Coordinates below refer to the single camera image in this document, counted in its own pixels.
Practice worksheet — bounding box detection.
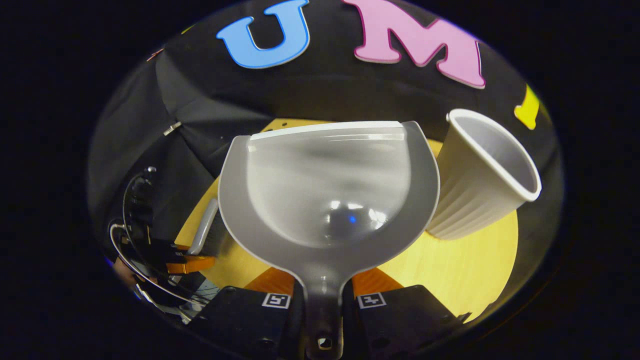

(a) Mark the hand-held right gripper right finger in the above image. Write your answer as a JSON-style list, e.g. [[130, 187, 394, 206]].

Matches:
[[344, 268, 472, 359]]

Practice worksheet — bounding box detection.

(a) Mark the white ribbed garbage bin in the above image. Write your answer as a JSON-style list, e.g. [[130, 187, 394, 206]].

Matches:
[[426, 108, 543, 241]]

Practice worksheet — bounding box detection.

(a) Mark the wooden desktop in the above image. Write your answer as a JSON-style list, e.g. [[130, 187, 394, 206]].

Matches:
[[174, 118, 520, 324]]

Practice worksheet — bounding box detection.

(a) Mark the small grey broom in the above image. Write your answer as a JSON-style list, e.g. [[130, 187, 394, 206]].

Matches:
[[187, 198, 232, 259]]

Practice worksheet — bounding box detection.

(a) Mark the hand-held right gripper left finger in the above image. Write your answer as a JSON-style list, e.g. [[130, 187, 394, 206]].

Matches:
[[187, 267, 307, 360]]

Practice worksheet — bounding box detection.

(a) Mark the white cable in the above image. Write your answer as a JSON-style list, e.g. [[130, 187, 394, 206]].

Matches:
[[108, 223, 212, 307]]

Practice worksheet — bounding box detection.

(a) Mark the grey dustpan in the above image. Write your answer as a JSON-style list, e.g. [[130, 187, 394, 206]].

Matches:
[[218, 120, 441, 360]]

